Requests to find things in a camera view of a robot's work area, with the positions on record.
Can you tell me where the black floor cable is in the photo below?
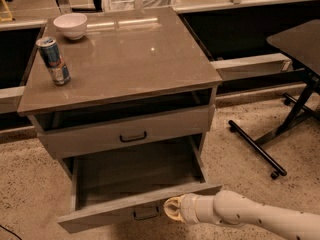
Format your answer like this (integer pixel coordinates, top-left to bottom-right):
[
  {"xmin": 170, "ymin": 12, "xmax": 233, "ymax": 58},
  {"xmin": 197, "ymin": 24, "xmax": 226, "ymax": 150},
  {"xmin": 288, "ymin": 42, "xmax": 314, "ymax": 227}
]
[{"xmin": 0, "ymin": 223, "xmax": 24, "ymax": 240}]

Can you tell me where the grey drawer cabinet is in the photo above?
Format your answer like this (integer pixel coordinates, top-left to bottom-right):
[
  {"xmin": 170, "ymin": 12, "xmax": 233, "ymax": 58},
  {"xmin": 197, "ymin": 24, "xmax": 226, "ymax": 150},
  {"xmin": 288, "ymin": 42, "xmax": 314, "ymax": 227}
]
[{"xmin": 18, "ymin": 8, "xmax": 221, "ymax": 173}]

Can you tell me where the wire mesh basket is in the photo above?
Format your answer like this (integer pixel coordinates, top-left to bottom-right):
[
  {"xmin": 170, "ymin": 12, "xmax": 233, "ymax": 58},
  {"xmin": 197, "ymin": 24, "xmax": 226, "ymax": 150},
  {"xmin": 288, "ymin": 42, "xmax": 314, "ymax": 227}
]
[{"xmin": 102, "ymin": 0, "xmax": 180, "ymax": 12}]

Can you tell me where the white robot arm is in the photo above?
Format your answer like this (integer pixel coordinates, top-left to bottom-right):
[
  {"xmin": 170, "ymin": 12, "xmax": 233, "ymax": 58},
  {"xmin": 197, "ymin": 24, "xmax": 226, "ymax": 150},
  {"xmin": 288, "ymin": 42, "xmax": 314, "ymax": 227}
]
[{"xmin": 164, "ymin": 190, "xmax": 320, "ymax": 240}]

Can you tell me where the upper drawer with black handle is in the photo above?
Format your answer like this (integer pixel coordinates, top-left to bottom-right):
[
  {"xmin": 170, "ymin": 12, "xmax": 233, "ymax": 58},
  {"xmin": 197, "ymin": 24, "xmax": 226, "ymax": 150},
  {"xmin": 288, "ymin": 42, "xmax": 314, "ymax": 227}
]
[{"xmin": 38, "ymin": 105, "xmax": 215, "ymax": 158}]

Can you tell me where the yellow object at left edge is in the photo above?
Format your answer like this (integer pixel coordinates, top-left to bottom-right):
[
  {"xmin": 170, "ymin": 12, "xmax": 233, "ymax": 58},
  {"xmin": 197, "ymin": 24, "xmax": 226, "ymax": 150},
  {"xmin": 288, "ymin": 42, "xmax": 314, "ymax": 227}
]
[{"xmin": 0, "ymin": 0, "xmax": 14, "ymax": 22}]

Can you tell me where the black side table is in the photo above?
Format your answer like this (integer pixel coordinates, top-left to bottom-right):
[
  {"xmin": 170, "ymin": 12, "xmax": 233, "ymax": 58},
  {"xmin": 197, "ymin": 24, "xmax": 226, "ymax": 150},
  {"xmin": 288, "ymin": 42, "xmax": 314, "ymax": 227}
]
[{"xmin": 229, "ymin": 19, "xmax": 320, "ymax": 179}]

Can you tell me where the blue energy drink can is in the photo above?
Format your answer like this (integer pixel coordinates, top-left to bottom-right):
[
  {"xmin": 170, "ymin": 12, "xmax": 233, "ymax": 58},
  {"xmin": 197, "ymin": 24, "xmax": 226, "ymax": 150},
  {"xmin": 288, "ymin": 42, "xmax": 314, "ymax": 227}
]
[{"xmin": 36, "ymin": 37, "xmax": 71, "ymax": 85}]

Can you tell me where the white ceramic bowl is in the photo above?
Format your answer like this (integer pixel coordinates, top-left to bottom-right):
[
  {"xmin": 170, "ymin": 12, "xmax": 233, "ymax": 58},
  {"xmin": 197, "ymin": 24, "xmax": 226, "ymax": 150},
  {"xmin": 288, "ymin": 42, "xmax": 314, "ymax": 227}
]
[{"xmin": 53, "ymin": 13, "xmax": 87, "ymax": 40}]

